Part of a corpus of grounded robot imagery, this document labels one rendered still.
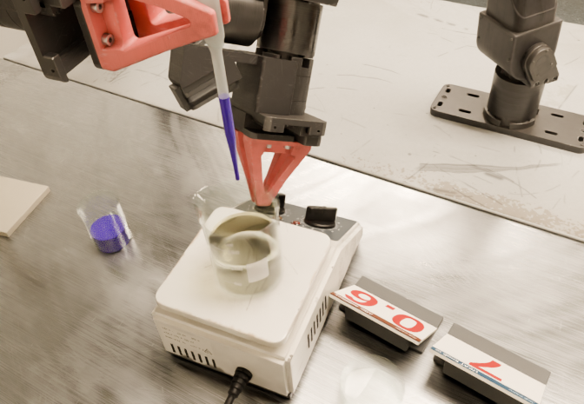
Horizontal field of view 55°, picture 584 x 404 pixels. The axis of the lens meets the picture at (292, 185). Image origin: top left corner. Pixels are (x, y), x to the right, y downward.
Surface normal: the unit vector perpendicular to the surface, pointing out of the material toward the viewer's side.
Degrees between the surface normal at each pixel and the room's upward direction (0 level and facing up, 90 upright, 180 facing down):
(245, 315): 0
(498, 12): 95
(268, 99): 70
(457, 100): 0
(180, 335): 90
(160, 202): 0
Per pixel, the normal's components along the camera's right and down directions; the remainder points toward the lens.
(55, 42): 0.92, 0.23
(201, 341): -0.39, 0.65
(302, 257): -0.06, -0.73
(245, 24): 0.36, 0.64
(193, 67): 0.43, 0.30
